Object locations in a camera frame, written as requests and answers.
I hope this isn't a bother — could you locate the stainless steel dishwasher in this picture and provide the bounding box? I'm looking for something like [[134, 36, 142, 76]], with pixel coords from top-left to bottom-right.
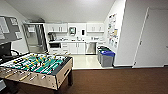
[[85, 42, 98, 55]]

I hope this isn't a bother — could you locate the black office chair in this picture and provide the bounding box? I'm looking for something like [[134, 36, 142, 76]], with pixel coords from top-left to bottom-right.
[[0, 42, 20, 64]]

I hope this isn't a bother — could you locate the white upper cabinet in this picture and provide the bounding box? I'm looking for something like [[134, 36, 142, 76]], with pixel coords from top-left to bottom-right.
[[86, 23, 105, 34], [45, 23, 69, 34]]

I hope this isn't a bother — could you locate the white sink base cabinet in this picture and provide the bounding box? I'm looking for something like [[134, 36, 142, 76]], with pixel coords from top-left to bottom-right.
[[68, 42, 86, 55]]

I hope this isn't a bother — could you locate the black built-in microwave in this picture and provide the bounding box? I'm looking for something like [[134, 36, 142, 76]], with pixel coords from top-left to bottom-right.
[[49, 42, 62, 50]]

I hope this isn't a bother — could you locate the grey bin green lid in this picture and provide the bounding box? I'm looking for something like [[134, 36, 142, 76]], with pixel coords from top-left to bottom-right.
[[98, 47, 111, 64]]

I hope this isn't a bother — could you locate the foosball gaming table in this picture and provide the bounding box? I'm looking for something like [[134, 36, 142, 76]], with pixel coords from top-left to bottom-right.
[[0, 52, 74, 92]]

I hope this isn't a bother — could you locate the black coffee machine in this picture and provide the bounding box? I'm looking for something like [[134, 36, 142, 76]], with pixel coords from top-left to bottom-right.
[[47, 32, 55, 42]]

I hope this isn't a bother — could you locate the grey bulletin board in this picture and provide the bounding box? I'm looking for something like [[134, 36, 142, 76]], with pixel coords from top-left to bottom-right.
[[0, 14, 24, 44]]

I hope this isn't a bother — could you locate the stainless steel refrigerator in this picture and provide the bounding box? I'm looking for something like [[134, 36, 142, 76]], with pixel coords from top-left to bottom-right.
[[22, 22, 49, 55]]

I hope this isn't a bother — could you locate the white drawer unit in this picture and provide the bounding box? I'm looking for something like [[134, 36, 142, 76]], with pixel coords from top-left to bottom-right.
[[60, 42, 69, 54]]

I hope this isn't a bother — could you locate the grey bin blue lid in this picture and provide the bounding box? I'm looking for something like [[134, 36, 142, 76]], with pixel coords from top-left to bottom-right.
[[100, 50, 116, 68]]

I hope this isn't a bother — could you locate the white door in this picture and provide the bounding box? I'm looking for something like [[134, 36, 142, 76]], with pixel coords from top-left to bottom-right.
[[132, 7, 168, 69]]

